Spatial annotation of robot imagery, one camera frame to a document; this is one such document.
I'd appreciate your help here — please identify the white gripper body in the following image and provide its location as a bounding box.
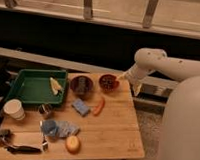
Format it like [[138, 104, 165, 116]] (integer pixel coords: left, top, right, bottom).
[[118, 64, 145, 95]]

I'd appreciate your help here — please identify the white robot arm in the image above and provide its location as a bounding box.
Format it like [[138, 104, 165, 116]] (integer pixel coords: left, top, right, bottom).
[[120, 47, 200, 160]]

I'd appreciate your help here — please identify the small metal cup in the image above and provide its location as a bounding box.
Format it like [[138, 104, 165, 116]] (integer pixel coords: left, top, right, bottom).
[[38, 104, 52, 117]]

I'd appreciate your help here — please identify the white paper cup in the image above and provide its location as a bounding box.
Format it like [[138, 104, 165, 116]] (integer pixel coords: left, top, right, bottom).
[[3, 99, 25, 120]]

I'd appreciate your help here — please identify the red bowl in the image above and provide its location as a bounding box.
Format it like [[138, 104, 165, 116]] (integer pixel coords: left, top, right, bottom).
[[98, 74, 119, 93]]

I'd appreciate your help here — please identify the orange carrot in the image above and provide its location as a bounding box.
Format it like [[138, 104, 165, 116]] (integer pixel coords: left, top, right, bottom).
[[92, 98, 105, 115]]

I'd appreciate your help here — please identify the purple bowl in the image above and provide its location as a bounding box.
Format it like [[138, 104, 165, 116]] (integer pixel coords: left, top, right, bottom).
[[70, 76, 93, 97]]

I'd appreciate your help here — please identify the yellow banana piece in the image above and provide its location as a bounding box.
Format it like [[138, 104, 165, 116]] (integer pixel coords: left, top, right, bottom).
[[49, 77, 62, 96]]

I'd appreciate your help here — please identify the yellow round fruit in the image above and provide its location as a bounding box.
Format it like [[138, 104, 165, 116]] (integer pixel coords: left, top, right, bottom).
[[65, 135, 81, 153]]

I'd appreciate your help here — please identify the blue cloth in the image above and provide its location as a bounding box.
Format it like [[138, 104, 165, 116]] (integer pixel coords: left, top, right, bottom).
[[40, 119, 80, 138]]

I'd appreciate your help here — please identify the green plastic tray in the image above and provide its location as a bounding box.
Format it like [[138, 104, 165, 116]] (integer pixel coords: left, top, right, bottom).
[[5, 69, 68, 107]]

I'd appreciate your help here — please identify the black handled tool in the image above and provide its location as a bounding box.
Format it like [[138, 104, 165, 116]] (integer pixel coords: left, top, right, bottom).
[[0, 137, 41, 154]]

